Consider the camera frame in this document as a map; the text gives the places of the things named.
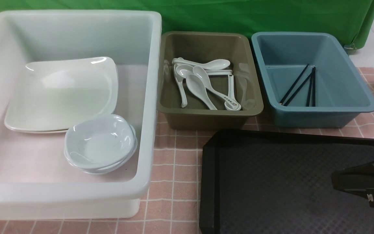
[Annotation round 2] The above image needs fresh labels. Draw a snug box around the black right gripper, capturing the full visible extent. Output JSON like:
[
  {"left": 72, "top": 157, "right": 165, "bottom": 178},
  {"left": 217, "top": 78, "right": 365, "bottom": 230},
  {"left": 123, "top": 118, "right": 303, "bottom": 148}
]
[{"left": 331, "top": 160, "right": 374, "bottom": 208}]

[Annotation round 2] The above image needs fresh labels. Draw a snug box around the white square rice plate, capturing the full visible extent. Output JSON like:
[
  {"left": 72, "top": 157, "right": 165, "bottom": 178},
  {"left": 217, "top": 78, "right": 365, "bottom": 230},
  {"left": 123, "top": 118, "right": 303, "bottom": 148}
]
[{"left": 4, "top": 57, "right": 119, "bottom": 131}]

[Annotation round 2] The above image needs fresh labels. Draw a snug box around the white bowl tray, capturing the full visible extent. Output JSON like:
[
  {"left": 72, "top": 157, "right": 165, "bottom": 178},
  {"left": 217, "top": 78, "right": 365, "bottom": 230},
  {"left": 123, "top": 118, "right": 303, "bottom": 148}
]
[
  {"left": 64, "top": 114, "right": 138, "bottom": 170},
  {"left": 64, "top": 131, "right": 137, "bottom": 170}
]

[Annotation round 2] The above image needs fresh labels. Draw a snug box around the white ceramic spoon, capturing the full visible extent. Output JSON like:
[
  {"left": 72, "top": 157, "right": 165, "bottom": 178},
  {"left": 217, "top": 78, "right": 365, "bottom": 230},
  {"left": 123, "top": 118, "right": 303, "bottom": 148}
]
[{"left": 193, "top": 66, "right": 242, "bottom": 111}]

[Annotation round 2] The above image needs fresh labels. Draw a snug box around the white square plate in tub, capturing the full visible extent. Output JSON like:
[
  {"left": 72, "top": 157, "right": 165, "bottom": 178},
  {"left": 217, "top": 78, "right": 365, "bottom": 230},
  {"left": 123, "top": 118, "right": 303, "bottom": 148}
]
[{"left": 6, "top": 126, "right": 68, "bottom": 134}]

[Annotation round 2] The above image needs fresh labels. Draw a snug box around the black chopstick in blue bin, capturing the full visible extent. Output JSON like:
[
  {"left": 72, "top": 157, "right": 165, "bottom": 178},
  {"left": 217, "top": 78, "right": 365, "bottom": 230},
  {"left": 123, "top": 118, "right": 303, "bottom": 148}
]
[{"left": 305, "top": 68, "right": 316, "bottom": 107}]

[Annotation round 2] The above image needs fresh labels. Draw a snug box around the blue plastic bin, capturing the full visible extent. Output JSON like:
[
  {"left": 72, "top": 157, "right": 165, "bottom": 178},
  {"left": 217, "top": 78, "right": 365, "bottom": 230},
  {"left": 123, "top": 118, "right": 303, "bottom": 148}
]
[{"left": 251, "top": 32, "right": 374, "bottom": 128}]

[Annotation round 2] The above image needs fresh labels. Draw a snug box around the black plastic serving tray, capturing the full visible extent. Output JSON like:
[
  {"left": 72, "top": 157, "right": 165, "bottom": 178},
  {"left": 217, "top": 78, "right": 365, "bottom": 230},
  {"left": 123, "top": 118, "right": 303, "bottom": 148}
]
[{"left": 199, "top": 129, "right": 374, "bottom": 234}]

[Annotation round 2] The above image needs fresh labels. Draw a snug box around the large white plastic tub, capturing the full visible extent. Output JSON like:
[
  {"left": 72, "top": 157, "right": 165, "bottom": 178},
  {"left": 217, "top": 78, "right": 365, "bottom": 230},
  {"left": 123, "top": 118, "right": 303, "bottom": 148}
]
[{"left": 0, "top": 10, "right": 162, "bottom": 220}]

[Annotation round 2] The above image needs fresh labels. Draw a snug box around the green backdrop cloth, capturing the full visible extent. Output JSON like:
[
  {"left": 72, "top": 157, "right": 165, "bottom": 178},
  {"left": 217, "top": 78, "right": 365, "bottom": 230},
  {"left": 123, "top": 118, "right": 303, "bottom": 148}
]
[{"left": 0, "top": 0, "right": 374, "bottom": 49}]

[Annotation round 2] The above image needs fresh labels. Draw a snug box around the upper white bowl in tub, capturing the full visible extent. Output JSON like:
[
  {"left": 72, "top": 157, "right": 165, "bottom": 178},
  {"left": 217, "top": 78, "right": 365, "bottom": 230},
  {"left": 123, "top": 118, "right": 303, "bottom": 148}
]
[{"left": 68, "top": 141, "right": 138, "bottom": 175}]

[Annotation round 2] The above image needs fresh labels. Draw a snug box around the white spoon under others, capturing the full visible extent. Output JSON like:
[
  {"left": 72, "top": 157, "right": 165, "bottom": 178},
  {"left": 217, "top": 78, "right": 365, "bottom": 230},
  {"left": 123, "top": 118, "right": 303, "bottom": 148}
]
[{"left": 203, "top": 70, "right": 237, "bottom": 110}]

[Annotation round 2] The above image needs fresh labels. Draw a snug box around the white spoon left of bin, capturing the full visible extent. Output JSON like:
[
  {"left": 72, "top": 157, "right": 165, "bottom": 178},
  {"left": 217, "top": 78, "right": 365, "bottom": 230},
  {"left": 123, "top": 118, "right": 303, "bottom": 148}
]
[{"left": 173, "top": 63, "right": 193, "bottom": 108}]

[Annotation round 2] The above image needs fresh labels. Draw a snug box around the white spoon of bin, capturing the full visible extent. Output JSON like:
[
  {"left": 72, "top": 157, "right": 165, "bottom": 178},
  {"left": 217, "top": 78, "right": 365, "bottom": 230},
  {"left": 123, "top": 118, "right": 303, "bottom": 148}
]
[
  {"left": 173, "top": 63, "right": 193, "bottom": 108},
  {"left": 186, "top": 74, "right": 217, "bottom": 111},
  {"left": 172, "top": 58, "right": 231, "bottom": 71}
]

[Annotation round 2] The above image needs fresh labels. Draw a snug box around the olive green plastic bin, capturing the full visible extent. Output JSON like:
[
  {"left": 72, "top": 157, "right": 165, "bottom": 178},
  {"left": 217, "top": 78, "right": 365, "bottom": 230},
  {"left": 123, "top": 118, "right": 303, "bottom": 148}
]
[{"left": 157, "top": 31, "right": 264, "bottom": 131}]

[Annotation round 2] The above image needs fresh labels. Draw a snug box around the white spoon top of bin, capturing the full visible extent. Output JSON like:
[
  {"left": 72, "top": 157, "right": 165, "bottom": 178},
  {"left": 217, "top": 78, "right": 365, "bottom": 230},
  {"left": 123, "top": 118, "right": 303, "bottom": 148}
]
[{"left": 172, "top": 58, "right": 231, "bottom": 71}]

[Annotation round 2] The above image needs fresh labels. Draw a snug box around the white spoon centre of bin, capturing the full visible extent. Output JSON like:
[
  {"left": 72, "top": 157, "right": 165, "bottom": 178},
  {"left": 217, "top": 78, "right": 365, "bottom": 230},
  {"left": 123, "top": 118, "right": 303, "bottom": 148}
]
[{"left": 186, "top": 74, "right": 217, "bottom": 111}]

